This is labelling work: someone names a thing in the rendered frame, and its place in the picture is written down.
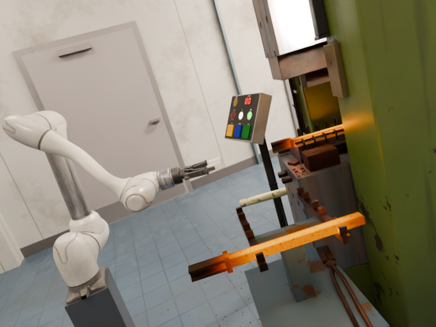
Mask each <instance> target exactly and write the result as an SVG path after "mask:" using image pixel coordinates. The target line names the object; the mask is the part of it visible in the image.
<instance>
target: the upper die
mask: <svg viewBox="0 0 436 327"><path fill-rule="evenodd" d="M327 44H328V43H327V41H326V42H322V43H318V44H316V45H312V46H309V47H305V48H303V49H299V50H297V51H293V52H290V53H286V54H283V55H280V56H275V57H272V58H268V61H269V65H270V69H271V74H272V79H273V80H287V79H290V78H293V77H297V76H299V75H303V74H306V73H310V72H312V71H316V70H319V69H323V68H326V67H327V64H326V58H325V54H324V47H323V46H324V45H327Z"/></svg>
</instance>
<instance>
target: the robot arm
mask: <svg viewBox="0 0 436 327"><path fill-rule="evenodd" d="M2 128H3V131H4V132H5V133H6V134H7V135H8V136H9V137H11V138H12V139H13V140H15V141H17V142H19V143H21V144H24V145H26V146H28V147H30V148H33V149H37V150H40V151H43V152H44V153H45V155H46V157H47V160H48V162H49V165H50V166H51V169H52V172H53V174H54V177H55V179H56V182H57V184H58V187H59V189H60V191H61V194H62V196H63V198H64V201H65V204H66V206H67V208H68V211H69V214H70V216H71V220H70V222H69V230H70V232H68V233H66V234H63V235H62V236H60V237H59V238H58V239H57V240H56V241H55V243H54V245H53V258H54V261H55V263H56V266H57V268H58V270H59V272H60V274H61V276H62V278H63V279H64V281H65V283H66V284H67V287H68V289H69V294H68V297H67V299H66V303H67V304H70V303H72V302H74V301H76V300H78V299H80V298H82V300H86V299H87V298H88V296H89V294H91V293H93V292H96V291H98V290H101V289H104V288H105V287H106V284H105V272H106V267H103V268H101V269H99V267H98V264H97V259H98V254H99V253H100V251H101V250H102V249H103V247H104V246H105V244H106V242H107V240H108V236H109V227H108V224H107V223H106V221H105V220H104V219H102V218H101V217H100V215H99V214H98V213H97V212H95V211H93V210H91V208H90V205H89V204H88V201H87V198H86V196H85V193H84V190H83V188H82V185H81V183H80V180H79V177H78V175H77V172H76V170H75V167H74V165H73V162H72V160H73V161H74V162H75V163H77V164H78V165H79V166H81V168H83V169H84V170H85V171H86V172H87V173H88V174H90V175H91V176H92V177H93V178H94V179H96V181H98V182H99V183H100V184H101V185H103V186H104V187H106V188H107V189H109V190H110V191H113V192H114V193H115V194H116V195H117V197H118V199H119V200H120V201H121V202H122V203H123V204H124V205H125V207H126V209H128V210H129V211H131V212H142V211H144V210H146V209H147V208H148V207H149V206H150V205H151V204H152V202H153V200H154V198H155V195H157V194H158V193H159V192H160V191H163V190H166V189H169V188H173V187H174V186H175V185H177V184H181V183H183V181H184V179H183V178H185V180H189V179H191V178H195V177H198V176H203V175H208V174H209V172H212V171H216V170H219V169H222V168H224V167H223V161H222V158H221V157H219V158H216V159H212V160H209V161H207V160H205V161H203V162H199V163H196V164H193V165H189V166H186V168H184V169H183V170H180V168H179V167H175V168H172V169H170V168H167V169H163V170H159V171H155V172H148V173H143V174H141V175H138V176H135V177H134V178H131V177H129V178H126V179H122V178H118V177H115V176H113V175H111V174H110V173H109V172H107V171H106V170H105V169H104V168H103V167H101V166H100V165H99V164H98V163H97V162H96V161H95V160H94V159H93V158H92V157H91V156H90V155H89V154H88V153H86V152H85V151H84V150H82V149H81V148H79V147H78V146H76V145H74V144H73V143H71V142H70V141H68V140H67V123H66V120H65V118H64V117H63V116H62V115H61V114H59V113H57V112H54V111H49V110H46V111H41V112H34V113H33V114H30V115H24V116H21V115H10V116H8V117H6V118H5V120H4V121H3V124H2Z"/></svg>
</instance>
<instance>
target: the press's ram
mask: <svg viewBox="0 0 436 327"><path fill-rule="evenodd" d="M252 4H253V7H254V12H255V15H256V20H257V23H258V28H259V32H260V36H261V41H262V44H263V50H264V53H265V57H266V58H272V57H275V56H280V55H284V54H286V53H290V52H293V51H297V50H299V49H303V48H305V47H309V46H312V45H316V44H318V43H322V42H326V41H327V39H326V38H323V39H320V40H316V41H315V39H314V37H316V36H315V33H314V29H313V23H312V19H311V13H310V9H309V3H308V0H252Z"/></svg>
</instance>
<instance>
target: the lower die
mask: <svg viewBox="0 0 436 327"><path fill-rule="evenodd" d="M336 132H337V136H338V140H339V141H342V140H344V139H345V133H344V131H343V128H340V129H337V130H336ZM325 134H326V137H327V141H328V144H329V143H330V144H331V143H335V142H336V136H335V134H333V133H332V131H331V132H327V133H325ZM314 137H315V139H316V143H317V146H318V147H320V146H323V145H325V143H326V142H325V138H324V137H322V134H320V135H318V136H314ZM304 141H305V144H306V148H307V150H310V149H313V148H315V143H314V140H311V137H310V138H307V139H304ZM294 144H295V147H293V148H292V149H290V152H291V154H292V155H293V156H295V158H296V159H297V160H298V161H300V163H301V164H303V163H304V161H303V159H302V158H301V157H300V153H301V152H302V151H304V145H303V143H301V140H300V141H296V142H294ZM347 150H348V149H347V147H343V148H341V149H338V151H339V153H341V152H345V151H347Z"/></svg>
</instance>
